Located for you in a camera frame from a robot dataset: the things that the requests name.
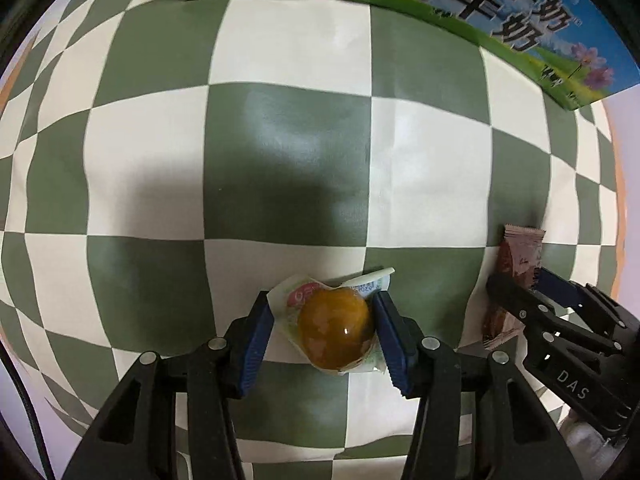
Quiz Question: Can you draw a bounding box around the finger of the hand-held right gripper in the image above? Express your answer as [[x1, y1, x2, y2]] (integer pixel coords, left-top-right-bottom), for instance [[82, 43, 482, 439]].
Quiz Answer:
[[532, 267, 640, 343], [486, 274, 621, 361]]

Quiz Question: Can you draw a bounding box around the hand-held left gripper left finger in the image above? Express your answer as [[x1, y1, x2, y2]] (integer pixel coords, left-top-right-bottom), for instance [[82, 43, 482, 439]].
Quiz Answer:
[[62, 290, 277, 480]]

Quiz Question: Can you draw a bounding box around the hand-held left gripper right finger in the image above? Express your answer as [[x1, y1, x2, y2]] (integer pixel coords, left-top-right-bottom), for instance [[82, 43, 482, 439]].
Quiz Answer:
[[371, 291, 583, 480]]

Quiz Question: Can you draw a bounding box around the brown snack packet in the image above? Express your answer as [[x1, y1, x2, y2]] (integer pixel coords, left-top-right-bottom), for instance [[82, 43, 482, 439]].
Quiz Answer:
[[481, 224, 547, 351]]

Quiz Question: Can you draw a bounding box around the braised egg packet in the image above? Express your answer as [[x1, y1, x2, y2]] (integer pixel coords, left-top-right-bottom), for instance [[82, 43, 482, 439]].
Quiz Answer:
[[267, 266, 397, 373]]

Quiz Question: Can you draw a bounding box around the blue green milk carton box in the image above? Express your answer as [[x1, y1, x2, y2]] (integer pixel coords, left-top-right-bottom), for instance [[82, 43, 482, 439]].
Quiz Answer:
[[169, 0, 640, 112]]

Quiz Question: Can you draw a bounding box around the green white checkered tablecloth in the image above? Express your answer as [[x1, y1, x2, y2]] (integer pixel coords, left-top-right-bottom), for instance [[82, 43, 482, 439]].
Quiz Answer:
[[0, 0, 631, 480]]

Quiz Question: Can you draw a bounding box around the black cable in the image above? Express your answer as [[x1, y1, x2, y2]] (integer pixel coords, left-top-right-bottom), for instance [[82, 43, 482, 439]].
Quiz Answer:
[[0, 335, 56, 480]]

